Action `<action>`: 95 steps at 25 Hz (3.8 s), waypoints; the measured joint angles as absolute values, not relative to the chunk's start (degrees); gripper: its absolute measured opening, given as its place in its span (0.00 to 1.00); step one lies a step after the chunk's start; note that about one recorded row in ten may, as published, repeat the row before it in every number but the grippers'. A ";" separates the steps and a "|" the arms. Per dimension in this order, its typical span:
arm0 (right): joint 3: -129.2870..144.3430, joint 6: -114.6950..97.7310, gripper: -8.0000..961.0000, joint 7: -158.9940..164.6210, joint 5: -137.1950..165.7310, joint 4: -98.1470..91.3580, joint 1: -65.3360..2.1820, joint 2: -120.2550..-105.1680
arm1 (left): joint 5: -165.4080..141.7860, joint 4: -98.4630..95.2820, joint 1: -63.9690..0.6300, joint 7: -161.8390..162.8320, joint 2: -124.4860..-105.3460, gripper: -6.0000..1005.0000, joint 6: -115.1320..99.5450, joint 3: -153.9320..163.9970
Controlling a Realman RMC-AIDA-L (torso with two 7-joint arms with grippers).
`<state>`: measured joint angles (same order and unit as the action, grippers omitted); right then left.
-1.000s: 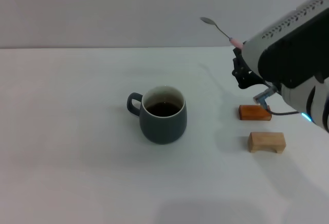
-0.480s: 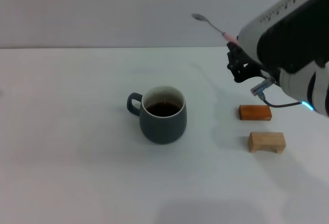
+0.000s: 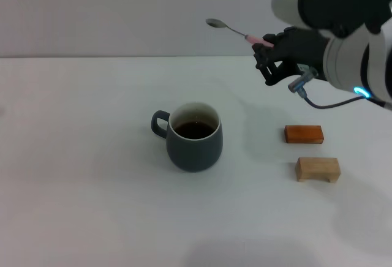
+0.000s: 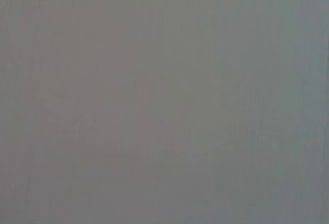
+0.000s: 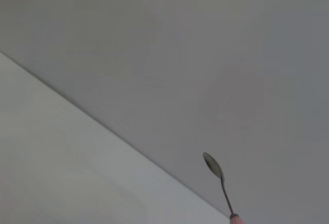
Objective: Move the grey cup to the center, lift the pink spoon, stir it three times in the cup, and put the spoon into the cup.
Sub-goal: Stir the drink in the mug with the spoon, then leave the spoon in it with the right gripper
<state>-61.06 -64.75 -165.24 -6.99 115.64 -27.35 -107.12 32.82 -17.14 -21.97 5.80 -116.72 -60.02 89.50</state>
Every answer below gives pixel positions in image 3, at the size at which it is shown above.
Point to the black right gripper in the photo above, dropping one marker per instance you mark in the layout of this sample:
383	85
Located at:
300	46

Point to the dark grey ceramic cup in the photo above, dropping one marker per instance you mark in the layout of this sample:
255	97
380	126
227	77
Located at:
194	153

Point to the orange brown wooden block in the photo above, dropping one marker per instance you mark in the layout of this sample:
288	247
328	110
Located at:
303	134

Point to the dark brown coffee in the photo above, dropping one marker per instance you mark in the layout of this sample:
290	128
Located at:
194	130

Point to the light wooden arch block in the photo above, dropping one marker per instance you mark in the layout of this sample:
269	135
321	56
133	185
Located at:
318	167

